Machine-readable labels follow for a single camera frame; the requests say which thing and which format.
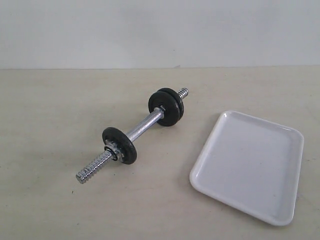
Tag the chrome star collar nut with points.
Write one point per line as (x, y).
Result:
(115, 151)

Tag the white rectangular plastic tray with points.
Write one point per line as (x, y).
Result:
(252, 165)

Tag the black weight plate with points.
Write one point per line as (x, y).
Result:
(127, 148)
(169, 104)
(178, 96)

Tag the chrome threaded dumbbell bar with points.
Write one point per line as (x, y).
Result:
(100, 161)

